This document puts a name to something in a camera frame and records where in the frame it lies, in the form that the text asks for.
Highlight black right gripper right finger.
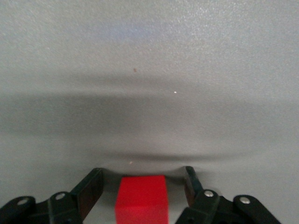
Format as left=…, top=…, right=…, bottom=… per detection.
left=178, top=166, right=280, bottom=224

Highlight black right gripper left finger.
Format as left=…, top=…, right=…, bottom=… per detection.
left=0, top=167, right=105, bottom=224

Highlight small red cube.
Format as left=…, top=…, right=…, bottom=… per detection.
left=114, top=175, right=170, bottom=224

